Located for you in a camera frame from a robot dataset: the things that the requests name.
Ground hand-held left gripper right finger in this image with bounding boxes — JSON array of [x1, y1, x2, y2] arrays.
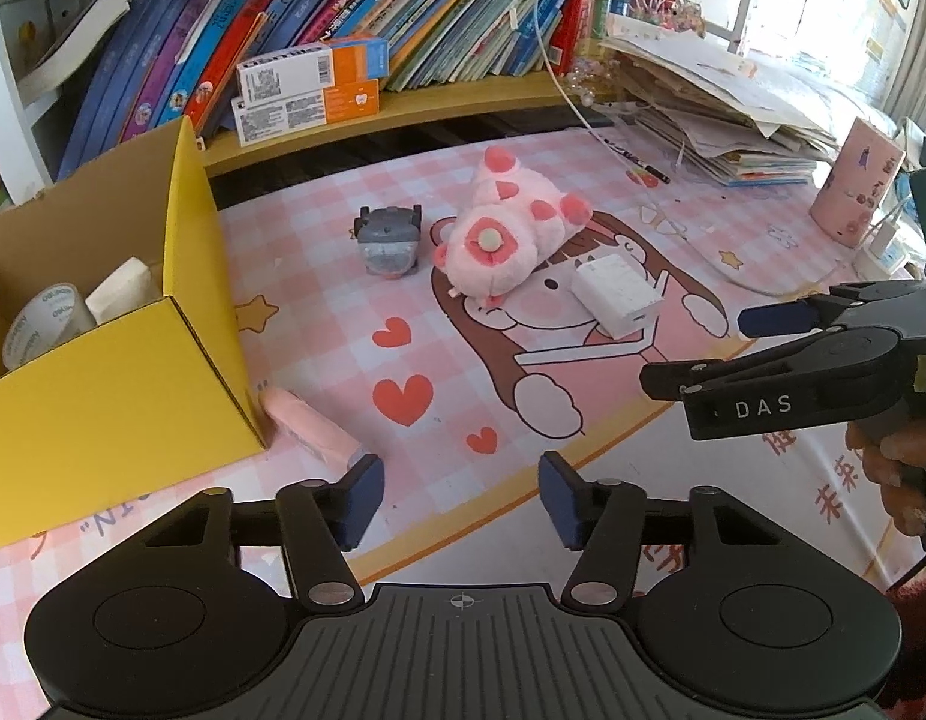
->
[[539, 451, 783, 608]]

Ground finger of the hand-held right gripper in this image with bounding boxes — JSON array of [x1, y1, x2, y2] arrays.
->
[[641, 326, 921, 400], [738, 280, 926, 338]]

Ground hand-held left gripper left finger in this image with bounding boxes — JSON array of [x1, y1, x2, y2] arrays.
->
[[144, 454, 387, 610]]

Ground white charger adapter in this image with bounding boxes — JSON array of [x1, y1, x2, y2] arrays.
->
[[570, 253, 670, 340]]

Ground small grey toy robot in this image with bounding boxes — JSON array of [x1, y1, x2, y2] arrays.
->
[[353, 204, 425, 277]]

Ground yellow cardboard box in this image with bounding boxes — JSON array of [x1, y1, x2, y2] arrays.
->
[[0, 116, 269, 550]]

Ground pink plush toy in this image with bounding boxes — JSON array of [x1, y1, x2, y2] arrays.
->
[[431, 146, 591, 305]]

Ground person's right hand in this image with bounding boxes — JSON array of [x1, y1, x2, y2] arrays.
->
[[845, 412, 926, 535]]

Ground pink printed desk mat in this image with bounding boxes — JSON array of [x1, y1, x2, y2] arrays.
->
[[0, 116, 926, 720]]

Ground white power strip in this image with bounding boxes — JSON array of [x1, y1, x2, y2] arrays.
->
[[853, 219, 914, 276]]

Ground pink printed cup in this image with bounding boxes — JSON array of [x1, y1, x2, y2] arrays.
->
[[810, 118, 906, 247]]

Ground black pen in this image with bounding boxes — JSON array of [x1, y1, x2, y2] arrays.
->
[[598, 131, 672, 185]]

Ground stack of papers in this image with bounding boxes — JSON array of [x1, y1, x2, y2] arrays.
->
[[598, 34, 843, 188]]

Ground white tissue pack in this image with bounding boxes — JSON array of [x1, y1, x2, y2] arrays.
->
[[84, 257, 164, 323]]

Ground pink bead ornaments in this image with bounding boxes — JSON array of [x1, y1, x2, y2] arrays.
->
[[564, 0, 708, 107]]

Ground clear tape roll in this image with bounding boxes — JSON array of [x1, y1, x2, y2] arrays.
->
[[1, 281, 97, 372]]

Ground orange and white carton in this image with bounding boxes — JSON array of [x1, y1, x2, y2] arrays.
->
[[236, 35, 390, 100], [230, 79, 381, 149]]

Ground bookshelf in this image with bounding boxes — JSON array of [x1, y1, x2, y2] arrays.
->
[[0, 0, 771, 200]]

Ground row of colourful books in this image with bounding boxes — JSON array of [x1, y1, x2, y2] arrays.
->
[[54, 0, 693, 181]]

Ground white cable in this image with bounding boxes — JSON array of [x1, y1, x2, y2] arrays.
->
[[527, 0, 685, 166]]

